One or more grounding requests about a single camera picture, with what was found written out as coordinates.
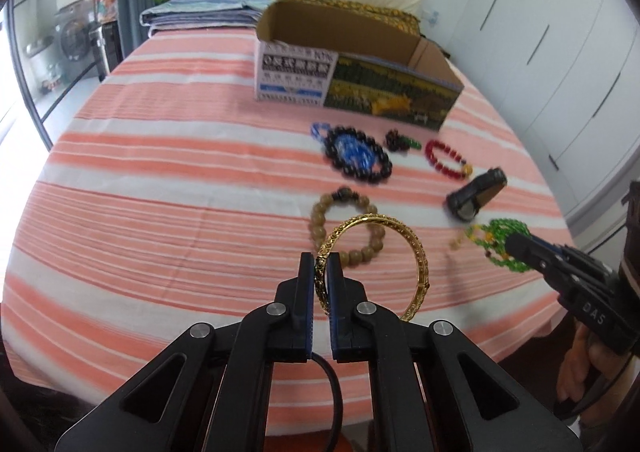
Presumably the red bead bracelet yellow bead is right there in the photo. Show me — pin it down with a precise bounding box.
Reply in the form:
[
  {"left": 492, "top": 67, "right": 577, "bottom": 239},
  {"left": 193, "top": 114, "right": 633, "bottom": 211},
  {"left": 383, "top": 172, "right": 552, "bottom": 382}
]
[{"left": 424, "top": 139, "right": 474, "bottom": 181}]

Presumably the folded blue striped blanket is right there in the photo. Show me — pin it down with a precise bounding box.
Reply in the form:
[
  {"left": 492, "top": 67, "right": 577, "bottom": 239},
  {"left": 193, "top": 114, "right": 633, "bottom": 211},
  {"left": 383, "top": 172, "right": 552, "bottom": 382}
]
[{"left": 140, "top": 0, "right": 276, "bottom": 35}]

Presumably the tan wooden bead bracelet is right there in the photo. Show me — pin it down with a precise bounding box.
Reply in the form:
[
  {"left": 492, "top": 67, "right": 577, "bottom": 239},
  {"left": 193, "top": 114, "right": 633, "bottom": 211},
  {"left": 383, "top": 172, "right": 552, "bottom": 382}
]
[{"left": 308, "top": 185, "right": 388, "bottom": 268}]

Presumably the pink striped bedspread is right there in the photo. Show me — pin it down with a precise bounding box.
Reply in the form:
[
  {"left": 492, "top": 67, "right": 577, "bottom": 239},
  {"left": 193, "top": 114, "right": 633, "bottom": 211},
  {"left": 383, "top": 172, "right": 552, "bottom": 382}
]
[{"left": 1, "top": 29, "right": 572, "bottom": 404}]

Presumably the blue crystal bracelet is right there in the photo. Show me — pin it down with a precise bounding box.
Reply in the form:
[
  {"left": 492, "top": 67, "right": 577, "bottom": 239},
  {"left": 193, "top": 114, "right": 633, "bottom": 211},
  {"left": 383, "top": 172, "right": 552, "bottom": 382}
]
[{"left": 309, "top": 121, "right": 378, "bottom": 173}]

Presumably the right hand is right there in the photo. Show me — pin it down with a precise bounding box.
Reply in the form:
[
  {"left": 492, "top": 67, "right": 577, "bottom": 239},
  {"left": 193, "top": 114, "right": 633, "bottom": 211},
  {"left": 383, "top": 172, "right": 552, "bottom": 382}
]
[{"left": 556, "top": 323, "right": 634, "bottom": 427}]

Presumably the glass sliding door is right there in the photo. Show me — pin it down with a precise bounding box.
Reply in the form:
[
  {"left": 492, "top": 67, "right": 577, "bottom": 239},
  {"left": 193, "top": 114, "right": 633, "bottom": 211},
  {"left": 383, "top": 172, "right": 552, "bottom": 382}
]
[{"left": 4, "top": 0, "right": 102, "bottom": 149}]

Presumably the white wardrobe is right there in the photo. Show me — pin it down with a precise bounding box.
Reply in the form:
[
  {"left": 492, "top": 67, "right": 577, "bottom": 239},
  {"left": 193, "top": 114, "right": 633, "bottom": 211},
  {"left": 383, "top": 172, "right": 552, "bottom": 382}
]
[{"left": 449, "top": 0, "right": 639, "bottom": 216}]

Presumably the gold bangle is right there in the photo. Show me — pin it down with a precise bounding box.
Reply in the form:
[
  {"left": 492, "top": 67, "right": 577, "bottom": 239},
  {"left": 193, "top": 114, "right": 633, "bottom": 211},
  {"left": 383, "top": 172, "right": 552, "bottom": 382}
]
[{"left": 314, "top": 213, "right": 430, "bottom": 322}]

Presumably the cardboard box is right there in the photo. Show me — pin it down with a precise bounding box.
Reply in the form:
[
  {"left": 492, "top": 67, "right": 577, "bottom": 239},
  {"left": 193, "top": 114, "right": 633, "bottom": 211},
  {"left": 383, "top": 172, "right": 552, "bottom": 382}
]
[{"left": 255, "top": 1, "right": 464, "bottom": 131}]

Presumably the black cable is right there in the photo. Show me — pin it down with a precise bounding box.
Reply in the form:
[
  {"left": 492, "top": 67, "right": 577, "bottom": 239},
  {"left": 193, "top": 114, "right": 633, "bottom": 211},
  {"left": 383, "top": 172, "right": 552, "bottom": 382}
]
[{"left": 310, "top": 350, "right": 344, "bottom": 452}]

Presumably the small dark green-bead bracelet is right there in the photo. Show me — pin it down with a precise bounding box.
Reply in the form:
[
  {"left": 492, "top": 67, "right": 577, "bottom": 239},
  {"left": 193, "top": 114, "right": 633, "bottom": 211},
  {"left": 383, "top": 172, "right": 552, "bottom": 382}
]
[{"left": 384, "top": 127, "right": 423, "bottom": 153}]

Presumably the washing machine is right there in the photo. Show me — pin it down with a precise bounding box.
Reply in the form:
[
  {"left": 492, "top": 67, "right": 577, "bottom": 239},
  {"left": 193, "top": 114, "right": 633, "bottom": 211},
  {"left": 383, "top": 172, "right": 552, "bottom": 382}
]
[{"left": 54, "top": 0, "right": 124, "bottom": 82}]

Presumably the dark bead bracelet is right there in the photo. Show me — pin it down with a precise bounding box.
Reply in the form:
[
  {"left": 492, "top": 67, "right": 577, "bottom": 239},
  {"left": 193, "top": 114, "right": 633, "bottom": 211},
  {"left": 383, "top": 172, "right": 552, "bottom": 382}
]
[{"left": 323, "top": 125, "right": 394, "bottom": 185}]

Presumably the green bead necklace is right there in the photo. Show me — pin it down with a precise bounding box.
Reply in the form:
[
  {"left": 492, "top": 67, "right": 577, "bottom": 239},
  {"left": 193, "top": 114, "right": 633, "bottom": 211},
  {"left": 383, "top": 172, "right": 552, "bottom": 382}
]
[{"left": 448, "top": 216, "right": 537, "bottom": 275}]

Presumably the black small case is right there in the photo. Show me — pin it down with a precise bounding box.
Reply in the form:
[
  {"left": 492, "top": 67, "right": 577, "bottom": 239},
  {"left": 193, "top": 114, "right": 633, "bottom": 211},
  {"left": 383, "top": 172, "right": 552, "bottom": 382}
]
[{"left": 446, "top": 167, "right": 508, "bottom": 221}]

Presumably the orange floral duvet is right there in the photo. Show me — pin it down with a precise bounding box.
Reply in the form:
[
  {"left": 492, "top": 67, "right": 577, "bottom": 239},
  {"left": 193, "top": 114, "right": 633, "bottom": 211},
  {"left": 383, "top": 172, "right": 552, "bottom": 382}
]
[{"left": 278, "top": 0, "right": 421, "bottom": 36}]

